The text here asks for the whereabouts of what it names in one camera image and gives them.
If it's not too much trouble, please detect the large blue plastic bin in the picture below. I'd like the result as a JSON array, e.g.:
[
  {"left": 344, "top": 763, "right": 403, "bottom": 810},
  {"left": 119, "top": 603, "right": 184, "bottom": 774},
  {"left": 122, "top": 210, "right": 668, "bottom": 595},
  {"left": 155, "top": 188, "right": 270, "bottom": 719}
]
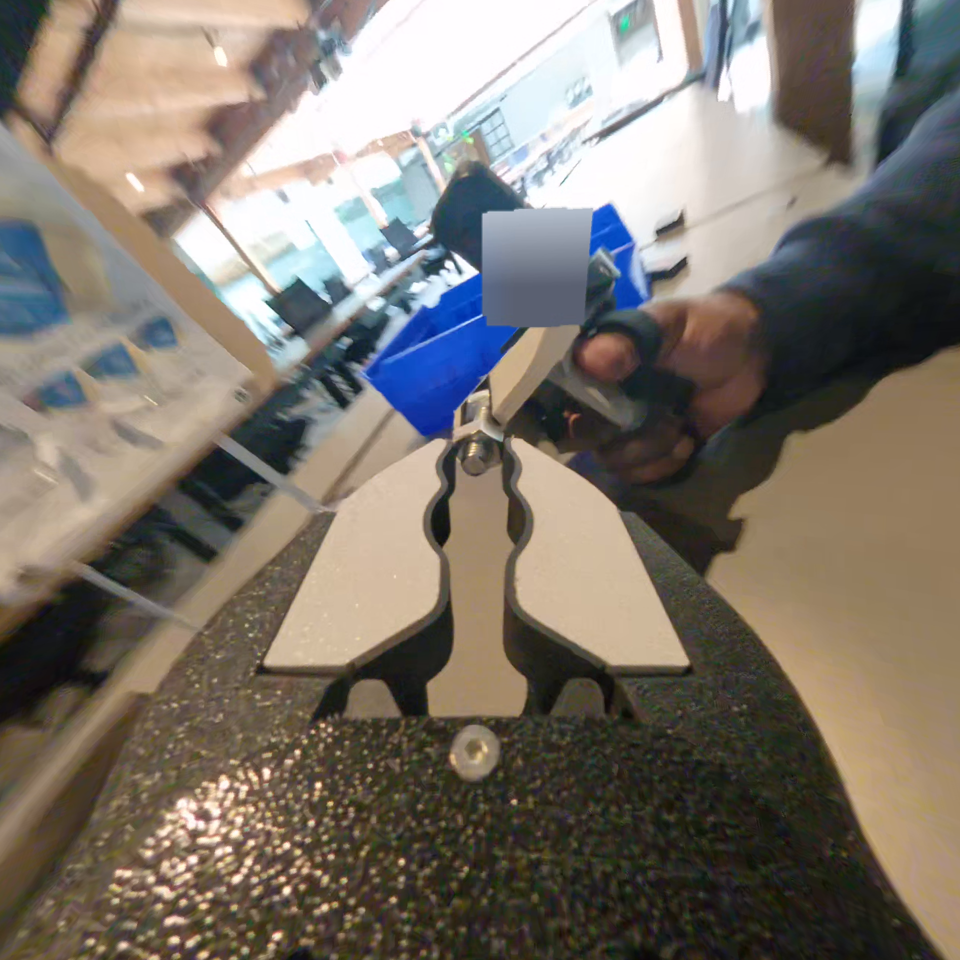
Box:
[{"left": 363, "top": 202, "right": 650, "bottom": 438}]

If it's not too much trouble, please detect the metal hex bolt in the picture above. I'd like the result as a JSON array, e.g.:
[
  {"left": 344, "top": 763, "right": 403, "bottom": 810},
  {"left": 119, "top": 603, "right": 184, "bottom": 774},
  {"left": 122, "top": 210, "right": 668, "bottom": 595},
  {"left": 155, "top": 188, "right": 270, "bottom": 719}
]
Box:
[{"left": 456, "top": 393, "right": 502, "bottom": 479}]

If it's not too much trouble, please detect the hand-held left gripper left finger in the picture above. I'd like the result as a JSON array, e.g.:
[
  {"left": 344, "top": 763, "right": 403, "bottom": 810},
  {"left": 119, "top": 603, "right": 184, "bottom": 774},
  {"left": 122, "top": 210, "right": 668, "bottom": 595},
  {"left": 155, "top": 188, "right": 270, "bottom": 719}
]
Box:
[{"left": 262, "top": 438, "right": 456, "bottom": 719}]

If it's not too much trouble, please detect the wooden sign board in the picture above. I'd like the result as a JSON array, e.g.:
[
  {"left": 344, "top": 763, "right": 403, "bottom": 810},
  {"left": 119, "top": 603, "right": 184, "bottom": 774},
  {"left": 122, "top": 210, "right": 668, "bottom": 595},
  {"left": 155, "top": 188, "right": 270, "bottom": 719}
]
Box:
[{"left": 0, "top": 112, "right": 280, "bottom": 609}]

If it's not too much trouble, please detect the metal stand pole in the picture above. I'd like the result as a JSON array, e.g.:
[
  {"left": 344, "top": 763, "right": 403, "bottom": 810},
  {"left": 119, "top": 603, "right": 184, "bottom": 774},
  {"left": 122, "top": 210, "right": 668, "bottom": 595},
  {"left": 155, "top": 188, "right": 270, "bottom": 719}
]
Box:
[{"left": 213, "top": 435, "right": 335, "bottom": 515}]

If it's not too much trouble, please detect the person's right hand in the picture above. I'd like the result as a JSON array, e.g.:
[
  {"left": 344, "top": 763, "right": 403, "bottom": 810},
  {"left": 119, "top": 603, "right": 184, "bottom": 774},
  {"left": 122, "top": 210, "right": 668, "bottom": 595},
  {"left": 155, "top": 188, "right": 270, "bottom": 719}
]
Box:
[{"left": 573, "top": 292, "right": 771, "bottom": 481}]

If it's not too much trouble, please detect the printed instruction sheet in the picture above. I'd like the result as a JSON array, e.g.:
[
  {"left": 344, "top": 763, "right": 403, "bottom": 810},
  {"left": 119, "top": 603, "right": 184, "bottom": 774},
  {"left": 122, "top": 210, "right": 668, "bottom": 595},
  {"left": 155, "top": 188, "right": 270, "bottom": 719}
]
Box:
[{"left": 0, "top": 135, "right": 252, "bottom": 586}]

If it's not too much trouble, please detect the person's right forearm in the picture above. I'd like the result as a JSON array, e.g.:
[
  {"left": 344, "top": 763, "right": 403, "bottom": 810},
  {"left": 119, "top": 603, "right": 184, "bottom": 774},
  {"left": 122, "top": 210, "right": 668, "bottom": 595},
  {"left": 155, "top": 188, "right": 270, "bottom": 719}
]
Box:
[{"left": 716, "top": 93, "right": 960, "bottom": 432}]

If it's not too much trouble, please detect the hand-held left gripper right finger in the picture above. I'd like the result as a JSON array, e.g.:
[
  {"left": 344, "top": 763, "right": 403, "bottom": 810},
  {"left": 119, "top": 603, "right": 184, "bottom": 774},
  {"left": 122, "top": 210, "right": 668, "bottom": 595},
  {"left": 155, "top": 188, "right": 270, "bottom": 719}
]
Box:
[{"left": 502, "top": 438, "right": 693, "bottom": 719}]

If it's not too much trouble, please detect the black office chair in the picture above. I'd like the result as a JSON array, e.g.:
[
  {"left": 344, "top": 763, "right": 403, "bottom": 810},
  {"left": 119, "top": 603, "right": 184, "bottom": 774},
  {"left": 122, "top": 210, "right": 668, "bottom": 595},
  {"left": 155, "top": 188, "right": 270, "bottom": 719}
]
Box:
[{"left": 266, "top": 277, "right": 331, "bottom": 339}]

